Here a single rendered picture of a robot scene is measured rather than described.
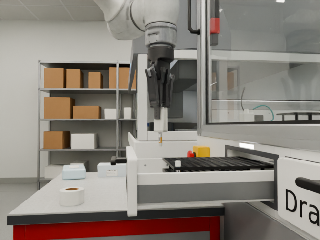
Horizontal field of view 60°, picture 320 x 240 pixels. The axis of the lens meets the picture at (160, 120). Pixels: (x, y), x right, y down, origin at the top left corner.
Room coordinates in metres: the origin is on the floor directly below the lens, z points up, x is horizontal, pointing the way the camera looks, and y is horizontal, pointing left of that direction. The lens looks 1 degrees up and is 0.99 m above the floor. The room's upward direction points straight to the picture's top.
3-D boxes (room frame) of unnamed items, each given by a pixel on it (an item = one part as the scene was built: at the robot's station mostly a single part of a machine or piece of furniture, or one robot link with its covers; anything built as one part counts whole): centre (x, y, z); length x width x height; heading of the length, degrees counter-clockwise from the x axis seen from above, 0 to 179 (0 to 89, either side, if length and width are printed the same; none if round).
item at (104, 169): (1.27, 0.22, 0.79); 0.13 x 0.09 x 0.05; 97
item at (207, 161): (0.68, -0.13, 0.87); 0.22 x 0.18 x 0.06; 98
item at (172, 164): (0.67, -0.03, 0.90); 0.18 x 0.02 x 0.01; 8
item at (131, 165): (0.66, 0.07, 0.87); 0.29 x 0.02 x 0.11; 8
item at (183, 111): (2.44, -0.32, 1.13); 1.78 x 1.14 x 0.45; 8
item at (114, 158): (0.65, 0.10, 0.91); 0.07 x 0.04 x 0.01; 8
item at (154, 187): (0.68, -0.14, 0.86); 0.40 x 0.26 x 0.06; 98
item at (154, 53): (0.78, 0.00, 1.16); 0.08 x 0.07 x 0.09; 149
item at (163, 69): (0.77, 0.01, 1.09); 0.04 x 0.01 x 0.11; 59
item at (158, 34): (0.78, 0.00, 1.23); 0.09 x 0.09 x 0.06
